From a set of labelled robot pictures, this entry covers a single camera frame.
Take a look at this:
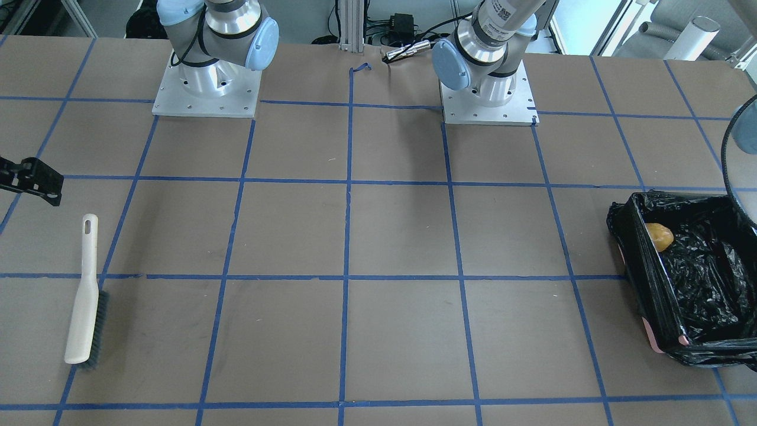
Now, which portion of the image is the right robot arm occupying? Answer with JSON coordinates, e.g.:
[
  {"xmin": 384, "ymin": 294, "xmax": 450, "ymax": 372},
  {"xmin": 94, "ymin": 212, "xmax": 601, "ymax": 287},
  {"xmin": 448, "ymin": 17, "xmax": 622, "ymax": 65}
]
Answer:
[{"xmin": 152, "ymin": 1, "xmax": 279, "ymax": 118}]

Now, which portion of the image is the yellow toy potato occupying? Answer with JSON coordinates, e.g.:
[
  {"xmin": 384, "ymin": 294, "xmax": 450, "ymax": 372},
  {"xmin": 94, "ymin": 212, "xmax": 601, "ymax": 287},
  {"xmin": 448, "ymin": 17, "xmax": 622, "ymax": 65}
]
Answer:
[{"xmin": 645, "ymin": 222, "xmax": 674, "ymax": 253}]

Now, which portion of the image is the white hand brush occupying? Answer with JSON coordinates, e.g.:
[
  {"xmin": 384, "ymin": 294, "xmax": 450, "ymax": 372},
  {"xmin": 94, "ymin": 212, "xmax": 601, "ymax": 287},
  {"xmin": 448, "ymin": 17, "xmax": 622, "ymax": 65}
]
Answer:
[{"xmin": 64, "ymin": 214, "xmax": 109, "ymax": 370}]

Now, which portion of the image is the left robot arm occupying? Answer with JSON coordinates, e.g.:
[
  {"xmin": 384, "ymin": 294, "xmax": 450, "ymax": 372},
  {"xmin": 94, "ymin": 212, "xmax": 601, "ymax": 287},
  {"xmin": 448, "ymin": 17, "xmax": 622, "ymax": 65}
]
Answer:
[{"xmin": 432, "ymin": 1, "xmax": 543, "ymax": 107}]

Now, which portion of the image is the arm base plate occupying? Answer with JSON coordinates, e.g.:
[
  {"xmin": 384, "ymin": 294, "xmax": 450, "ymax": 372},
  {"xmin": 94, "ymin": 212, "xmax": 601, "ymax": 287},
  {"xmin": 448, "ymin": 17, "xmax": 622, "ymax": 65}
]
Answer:
[
  {"xmin": 439, "ymin": 62, "xmax": 540, "ymax": 126},
  {"xmin": 152, "ymin": 60, "xmax": 262, "ymax": 118}
]

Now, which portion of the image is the black lined trash bin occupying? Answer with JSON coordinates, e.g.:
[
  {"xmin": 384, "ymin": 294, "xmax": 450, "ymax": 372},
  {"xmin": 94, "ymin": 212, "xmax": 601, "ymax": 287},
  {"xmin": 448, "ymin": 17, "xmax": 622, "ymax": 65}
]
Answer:
[{"xmin": 606, "ymin": 191, "xmax": 756, "ymax": 370}]

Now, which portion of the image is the aluminium frame post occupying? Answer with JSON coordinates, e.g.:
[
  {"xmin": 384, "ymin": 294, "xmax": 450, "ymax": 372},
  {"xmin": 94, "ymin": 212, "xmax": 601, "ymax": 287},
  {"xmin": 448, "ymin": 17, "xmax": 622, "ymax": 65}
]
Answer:
[{"xmin": 335, "ymin": 1, "xmax": 367, "ymax": 56}]

